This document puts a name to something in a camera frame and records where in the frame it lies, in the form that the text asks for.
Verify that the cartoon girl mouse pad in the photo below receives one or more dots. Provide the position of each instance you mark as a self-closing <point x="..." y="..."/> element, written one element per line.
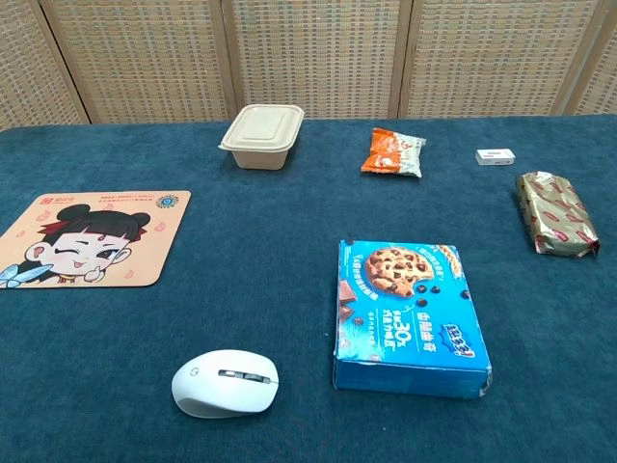
<point x="120" y="241"/>

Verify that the teal blue tablecloth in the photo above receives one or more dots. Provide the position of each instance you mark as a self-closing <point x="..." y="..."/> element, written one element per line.
<point x="241" y="299"/>

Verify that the orange and white snack bag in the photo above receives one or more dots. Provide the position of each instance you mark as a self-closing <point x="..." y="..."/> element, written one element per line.
<point x="385" y="154"/>

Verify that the beige lidded food container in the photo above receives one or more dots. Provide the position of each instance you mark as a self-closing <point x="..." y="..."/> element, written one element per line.
<point x="262" y="132"/>

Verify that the blue chocolate cookie box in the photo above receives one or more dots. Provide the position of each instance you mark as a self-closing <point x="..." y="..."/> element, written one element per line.
<point x="410" y="328"/>

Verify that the woven folding screen panel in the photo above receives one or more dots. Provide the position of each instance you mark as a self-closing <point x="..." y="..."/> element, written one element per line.
<point x="29" y="62"/>
<point x="318" y="53"/>
<point x="487" y="53"/>
<point x="144" y="53"/>
<point x="600" y="82"/>

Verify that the small white box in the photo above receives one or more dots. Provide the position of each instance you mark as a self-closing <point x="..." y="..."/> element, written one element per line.
<point x="495" y="157"/>

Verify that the gold foil snack package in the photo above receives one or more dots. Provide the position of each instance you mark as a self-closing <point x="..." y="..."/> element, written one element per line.
<point x="556" y="212"/>

